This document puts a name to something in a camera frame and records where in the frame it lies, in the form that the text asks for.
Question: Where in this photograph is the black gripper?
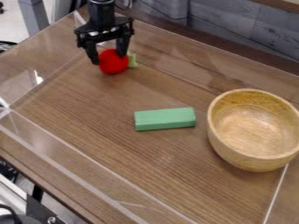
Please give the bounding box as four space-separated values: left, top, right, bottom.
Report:
75 17 135 65

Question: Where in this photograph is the red plush fruit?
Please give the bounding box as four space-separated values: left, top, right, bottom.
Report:
98 49 138 74

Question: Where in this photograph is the wooden bowl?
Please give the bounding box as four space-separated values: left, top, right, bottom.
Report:
207 88 299 172

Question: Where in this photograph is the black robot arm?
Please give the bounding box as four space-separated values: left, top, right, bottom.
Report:
75 0 135 65

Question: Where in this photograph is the green rectangular block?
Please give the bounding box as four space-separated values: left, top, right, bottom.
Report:
135 107 197 131

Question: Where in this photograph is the grey table leg post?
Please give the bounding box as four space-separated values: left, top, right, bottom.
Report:
18 0 50 36

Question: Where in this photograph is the clear acrylic tray wall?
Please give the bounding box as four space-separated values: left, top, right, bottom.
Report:
0 15 299 224

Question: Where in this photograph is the black clamp bracket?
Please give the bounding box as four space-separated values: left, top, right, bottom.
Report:
0 200 69 224

